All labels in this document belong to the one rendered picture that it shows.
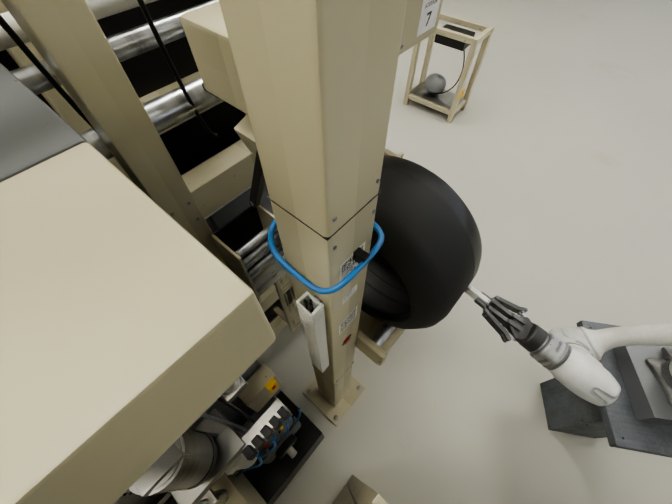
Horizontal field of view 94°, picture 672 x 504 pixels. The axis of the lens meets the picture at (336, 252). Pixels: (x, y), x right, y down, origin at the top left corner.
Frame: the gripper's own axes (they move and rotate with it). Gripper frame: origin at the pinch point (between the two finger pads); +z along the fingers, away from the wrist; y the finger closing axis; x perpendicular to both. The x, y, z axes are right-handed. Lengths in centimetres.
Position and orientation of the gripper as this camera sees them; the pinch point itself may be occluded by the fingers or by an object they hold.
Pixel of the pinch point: (477, 295)
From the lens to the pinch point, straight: 103.6
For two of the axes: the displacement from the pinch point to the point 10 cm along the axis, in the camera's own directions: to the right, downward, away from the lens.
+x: -1.0, 4.8, 8.7
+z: -7.5, -6.2, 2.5
